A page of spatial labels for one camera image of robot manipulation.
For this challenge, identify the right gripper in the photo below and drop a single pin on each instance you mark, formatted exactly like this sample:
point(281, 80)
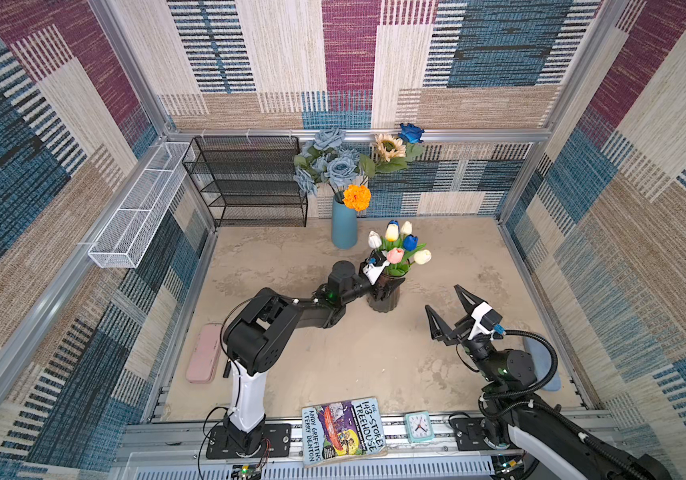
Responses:
point(463, 329)

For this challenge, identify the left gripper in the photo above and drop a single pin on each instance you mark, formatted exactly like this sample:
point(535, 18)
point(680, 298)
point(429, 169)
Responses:
point(386, 288)

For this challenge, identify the pink tulip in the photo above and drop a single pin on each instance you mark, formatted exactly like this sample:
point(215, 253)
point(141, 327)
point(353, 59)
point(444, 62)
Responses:
point(395, 255)

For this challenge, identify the white tulip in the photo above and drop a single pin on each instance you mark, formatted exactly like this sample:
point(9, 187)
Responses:
point(422, 257)
point(374, 240)

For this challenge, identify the red ribbed glass vase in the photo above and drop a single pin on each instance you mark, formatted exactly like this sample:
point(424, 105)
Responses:
point(384, 306)

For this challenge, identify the yellow tulip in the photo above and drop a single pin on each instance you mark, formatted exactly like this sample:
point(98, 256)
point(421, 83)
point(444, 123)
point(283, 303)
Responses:
point(392, 233)

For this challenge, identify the cream tulip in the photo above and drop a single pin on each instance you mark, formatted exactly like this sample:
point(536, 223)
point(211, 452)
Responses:
point(406, 229)

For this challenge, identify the blue ceramic vase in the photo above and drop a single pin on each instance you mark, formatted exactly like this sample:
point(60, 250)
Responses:
point(344, 226)

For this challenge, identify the orange marigold flower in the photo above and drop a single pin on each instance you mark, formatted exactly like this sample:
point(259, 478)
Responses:
point(357, 197)

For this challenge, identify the cream sunflower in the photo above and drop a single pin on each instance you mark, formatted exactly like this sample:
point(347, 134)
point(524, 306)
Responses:
point(390, 156)

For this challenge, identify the pale blue rose bouquet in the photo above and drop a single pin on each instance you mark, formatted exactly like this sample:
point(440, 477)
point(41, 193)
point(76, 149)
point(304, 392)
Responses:
point(324, 160)

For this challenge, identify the dark blue rose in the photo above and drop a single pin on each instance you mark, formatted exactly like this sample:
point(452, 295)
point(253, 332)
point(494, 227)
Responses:
point(411, 135)

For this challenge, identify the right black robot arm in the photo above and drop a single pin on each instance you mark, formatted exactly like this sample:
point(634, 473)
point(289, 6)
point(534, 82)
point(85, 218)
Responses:
point(515, 415)

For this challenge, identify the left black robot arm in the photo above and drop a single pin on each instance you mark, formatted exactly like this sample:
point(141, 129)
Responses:
point(256, 338)

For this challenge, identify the blue grey oval pad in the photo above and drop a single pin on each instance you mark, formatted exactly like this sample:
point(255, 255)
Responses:
point(542, 362)

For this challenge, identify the small mint alarm clock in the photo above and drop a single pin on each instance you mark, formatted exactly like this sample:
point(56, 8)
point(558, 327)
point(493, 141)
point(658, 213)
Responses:
point(418, 427)

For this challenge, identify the colourful treehouse book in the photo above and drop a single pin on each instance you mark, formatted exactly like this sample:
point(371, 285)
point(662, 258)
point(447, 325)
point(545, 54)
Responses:
point(342, 430)

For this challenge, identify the pink pencil case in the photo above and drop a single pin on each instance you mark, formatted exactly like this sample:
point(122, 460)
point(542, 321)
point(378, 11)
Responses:
point(205, 356)

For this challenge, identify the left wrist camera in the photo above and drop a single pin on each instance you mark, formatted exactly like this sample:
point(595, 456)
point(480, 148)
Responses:
point(372, 269)

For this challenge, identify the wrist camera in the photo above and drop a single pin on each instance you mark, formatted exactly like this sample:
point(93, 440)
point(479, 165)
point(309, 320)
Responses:
point(372, 269)
point(486, 322)

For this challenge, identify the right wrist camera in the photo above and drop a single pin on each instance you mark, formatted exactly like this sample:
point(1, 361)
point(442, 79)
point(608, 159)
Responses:
point(486, 322)

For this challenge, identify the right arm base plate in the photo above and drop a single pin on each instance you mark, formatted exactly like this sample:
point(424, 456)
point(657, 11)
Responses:
point(470, 434)

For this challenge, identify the black wire mesh shelf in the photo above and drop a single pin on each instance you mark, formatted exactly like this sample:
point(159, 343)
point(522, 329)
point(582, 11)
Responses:
point(248, 181)

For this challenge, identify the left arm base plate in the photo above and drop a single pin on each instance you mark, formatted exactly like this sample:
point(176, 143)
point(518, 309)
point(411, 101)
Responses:
point(228, 442)

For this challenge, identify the white wire mesh basket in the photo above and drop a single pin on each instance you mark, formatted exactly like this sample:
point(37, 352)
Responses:
point(131, 228)

